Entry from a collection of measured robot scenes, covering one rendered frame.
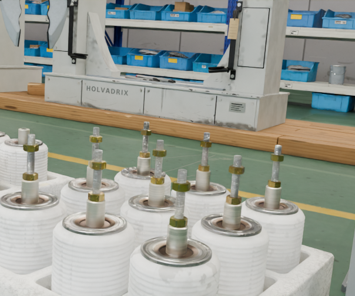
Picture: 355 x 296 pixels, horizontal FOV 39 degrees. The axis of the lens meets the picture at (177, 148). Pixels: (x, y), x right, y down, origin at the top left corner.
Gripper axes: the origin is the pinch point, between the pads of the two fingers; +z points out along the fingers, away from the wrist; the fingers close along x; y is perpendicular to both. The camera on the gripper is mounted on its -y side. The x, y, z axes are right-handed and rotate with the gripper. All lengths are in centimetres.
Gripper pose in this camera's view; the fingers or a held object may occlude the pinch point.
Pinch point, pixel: (33, 36)
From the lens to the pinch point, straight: 65.8
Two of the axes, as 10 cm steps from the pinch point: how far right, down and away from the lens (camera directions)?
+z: -0.8, 9.8, 1.9
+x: -9.5, -0.1, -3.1
